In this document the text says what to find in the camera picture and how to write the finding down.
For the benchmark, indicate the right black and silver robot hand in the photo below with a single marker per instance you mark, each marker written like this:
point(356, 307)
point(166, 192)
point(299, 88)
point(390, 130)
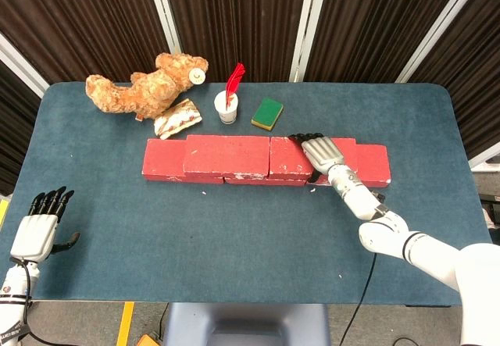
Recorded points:
point(322, 152)

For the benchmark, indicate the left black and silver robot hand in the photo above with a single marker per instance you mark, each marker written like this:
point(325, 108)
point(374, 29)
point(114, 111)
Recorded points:
point(33, 236)

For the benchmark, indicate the red brick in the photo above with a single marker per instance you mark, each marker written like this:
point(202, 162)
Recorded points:
point(164, 160)
point(226, 154)
point(373, 164)
point(265, 181)
point(287, 158)

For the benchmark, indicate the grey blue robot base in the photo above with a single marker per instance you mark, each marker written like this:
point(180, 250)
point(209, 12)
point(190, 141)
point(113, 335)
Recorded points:
point(246, 322)

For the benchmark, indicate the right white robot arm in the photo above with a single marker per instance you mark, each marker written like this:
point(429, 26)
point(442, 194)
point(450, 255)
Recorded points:
point(410, 244)

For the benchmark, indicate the green yellow sponge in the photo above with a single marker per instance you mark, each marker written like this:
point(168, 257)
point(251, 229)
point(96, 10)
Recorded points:
point(267, 112)

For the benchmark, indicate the white paper cup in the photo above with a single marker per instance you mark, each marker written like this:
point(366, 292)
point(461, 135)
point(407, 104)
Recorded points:
point(227, 113)

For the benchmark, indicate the brown pleated partition panel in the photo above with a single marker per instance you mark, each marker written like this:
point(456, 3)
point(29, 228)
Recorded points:
point(234, 18)
point(15, 127)
point(78, 18)
point(476, 88)
point(371, 18)

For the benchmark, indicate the red feather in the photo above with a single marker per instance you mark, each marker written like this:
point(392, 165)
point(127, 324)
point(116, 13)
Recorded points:
point(234, 78)

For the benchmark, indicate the white red patterned pouch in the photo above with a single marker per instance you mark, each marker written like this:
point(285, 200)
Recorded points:
point(177, 119)

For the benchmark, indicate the orange object on floor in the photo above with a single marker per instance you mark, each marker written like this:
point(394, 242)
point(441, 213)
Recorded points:
point(149, 340)

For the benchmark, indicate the blue felt table cover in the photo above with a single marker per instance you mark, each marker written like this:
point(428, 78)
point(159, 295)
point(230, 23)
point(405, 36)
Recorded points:
point(195, 244)

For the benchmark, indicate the black and white equipment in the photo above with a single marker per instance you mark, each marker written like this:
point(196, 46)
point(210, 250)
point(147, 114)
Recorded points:
point(491, 217)

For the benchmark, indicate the brown teddy bear plush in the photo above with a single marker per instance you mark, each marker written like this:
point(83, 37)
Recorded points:
point(144, 88)

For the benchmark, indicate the white partition post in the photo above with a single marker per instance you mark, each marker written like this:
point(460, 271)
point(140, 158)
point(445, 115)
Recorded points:
point(486, 161)
point(441, 26)
point(164, 10)
point(310, 26)
point(21, 65)

